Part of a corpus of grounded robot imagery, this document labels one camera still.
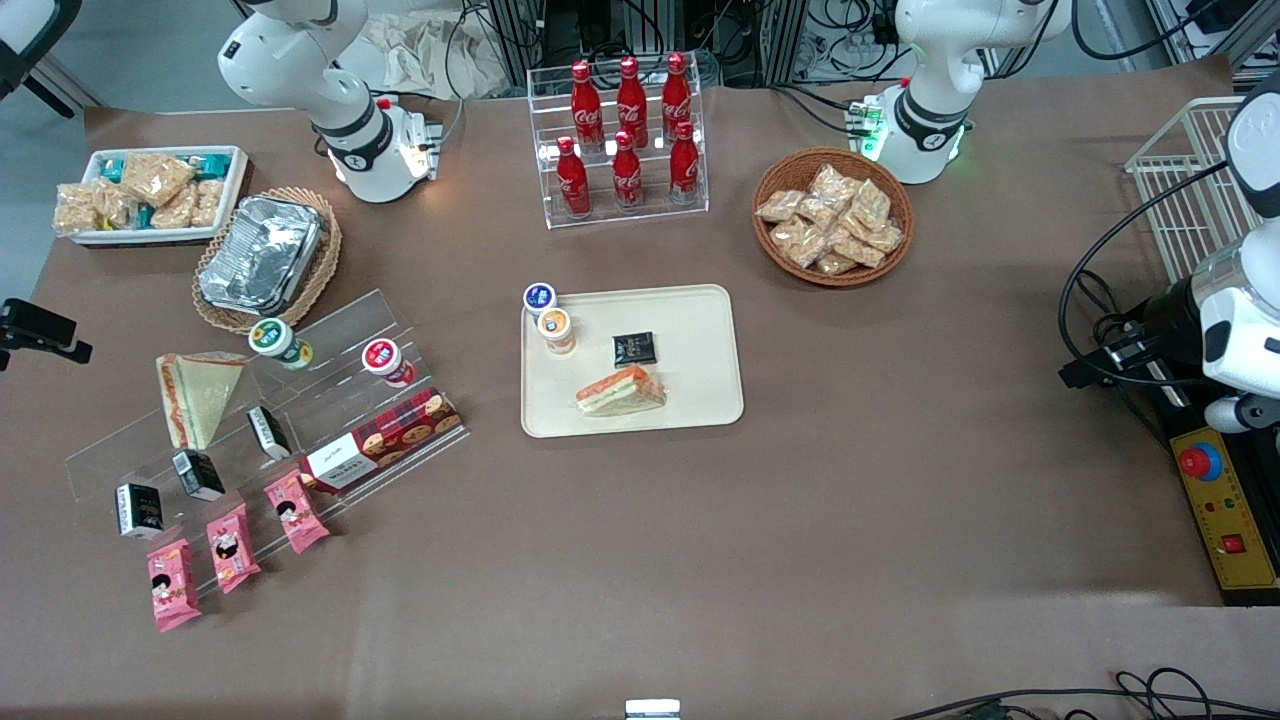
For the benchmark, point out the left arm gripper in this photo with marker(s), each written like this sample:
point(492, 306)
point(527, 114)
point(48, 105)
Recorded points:
point(1167, 316)

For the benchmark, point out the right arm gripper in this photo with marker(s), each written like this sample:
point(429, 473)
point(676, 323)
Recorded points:
point(30, 327)

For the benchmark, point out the sandwich with orange filling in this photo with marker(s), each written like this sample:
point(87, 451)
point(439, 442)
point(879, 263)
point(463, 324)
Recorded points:
point(620, 392)

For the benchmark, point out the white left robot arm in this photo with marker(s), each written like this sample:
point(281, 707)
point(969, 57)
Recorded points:
point(930, 60)

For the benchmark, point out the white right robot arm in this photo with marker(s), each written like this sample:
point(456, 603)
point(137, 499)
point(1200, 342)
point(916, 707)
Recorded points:
point(330, 100)

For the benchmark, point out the wrapped triangle sandwich white bread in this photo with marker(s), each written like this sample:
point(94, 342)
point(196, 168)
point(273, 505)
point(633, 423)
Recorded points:
point(200, 398)

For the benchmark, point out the white rectangular snack tray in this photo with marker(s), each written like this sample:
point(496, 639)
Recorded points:
point(235, 185)

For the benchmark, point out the beige plastic tray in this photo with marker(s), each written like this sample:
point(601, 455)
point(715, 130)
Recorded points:
point(700, 330)

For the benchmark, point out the rice cracker snack pack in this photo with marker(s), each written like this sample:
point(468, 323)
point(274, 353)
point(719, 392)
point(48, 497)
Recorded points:
point(835, 185)
point(78, 207)
point(836, 264)
point(870, 203)
point(798, 243)
point(207, 200)
point(858, 248)
point(118, 205)
point(175, 210)
point(780, 206)
point(157, 177)
point(818, 212)
point(885, 238)

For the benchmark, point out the teal snack packet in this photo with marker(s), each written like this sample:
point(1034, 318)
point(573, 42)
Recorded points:
point(110, 170)
point(212, 163)
point(145, 218)

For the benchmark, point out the small black carton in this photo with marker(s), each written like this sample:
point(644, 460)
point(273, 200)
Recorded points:
point(268, 432)
point(198, 476)
point(139, 511)

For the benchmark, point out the green lid cup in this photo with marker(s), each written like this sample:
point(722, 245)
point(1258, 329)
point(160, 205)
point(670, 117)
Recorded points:
point(278, 342)

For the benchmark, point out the stacked foil containers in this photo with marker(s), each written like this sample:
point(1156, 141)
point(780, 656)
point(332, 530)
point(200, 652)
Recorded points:
point(262, 255)

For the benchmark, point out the yellow emergency stop box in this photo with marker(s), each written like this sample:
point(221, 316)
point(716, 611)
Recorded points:
point(1235, 520)

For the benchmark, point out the brown table cover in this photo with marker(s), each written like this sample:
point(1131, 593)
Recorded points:
point(900, 500)

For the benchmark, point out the pink snack packet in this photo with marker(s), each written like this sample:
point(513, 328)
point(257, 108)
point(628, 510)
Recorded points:
point(232, 548)
point(296, 512)
point(172, 585)

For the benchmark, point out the oval wicker basket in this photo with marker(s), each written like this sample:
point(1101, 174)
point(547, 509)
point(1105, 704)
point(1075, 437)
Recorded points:
point(325, 265)

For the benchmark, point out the clear acrylic stepped stand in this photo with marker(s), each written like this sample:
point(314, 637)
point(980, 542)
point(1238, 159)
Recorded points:
point(340, 330)

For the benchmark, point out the red lid cup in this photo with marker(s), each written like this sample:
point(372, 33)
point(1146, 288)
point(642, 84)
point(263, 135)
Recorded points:
point(386, 360)

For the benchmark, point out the red plaid cookie box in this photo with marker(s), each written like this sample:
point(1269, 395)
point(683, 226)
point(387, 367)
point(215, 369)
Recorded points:
point(385, 440)

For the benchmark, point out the round wicker basket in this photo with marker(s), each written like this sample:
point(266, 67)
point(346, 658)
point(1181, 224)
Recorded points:
point(775, 170)

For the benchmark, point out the clear acrylic bottle rack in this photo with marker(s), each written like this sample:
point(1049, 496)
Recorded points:
point(695, 200)

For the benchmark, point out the small black square packet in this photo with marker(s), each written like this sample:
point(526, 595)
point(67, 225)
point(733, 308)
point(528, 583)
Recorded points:
point(633, 348)

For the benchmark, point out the red cola bottle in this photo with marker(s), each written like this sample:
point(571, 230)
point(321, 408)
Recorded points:
point(684, 165)
point(676, 92)
point(586, 100)
point(631, 95)
point(572, 182)
point(627, 176)

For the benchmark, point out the blue lid cup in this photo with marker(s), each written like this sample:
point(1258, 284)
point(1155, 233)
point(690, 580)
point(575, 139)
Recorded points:
point(539, 297)

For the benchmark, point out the orange lid cup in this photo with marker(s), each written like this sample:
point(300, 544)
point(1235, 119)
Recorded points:
point(556, 330)

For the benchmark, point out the white device edge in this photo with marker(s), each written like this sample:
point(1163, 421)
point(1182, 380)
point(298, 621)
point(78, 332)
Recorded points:
point(652, 710)

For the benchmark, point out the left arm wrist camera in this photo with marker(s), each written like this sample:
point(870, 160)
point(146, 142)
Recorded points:
point(1130, 350)

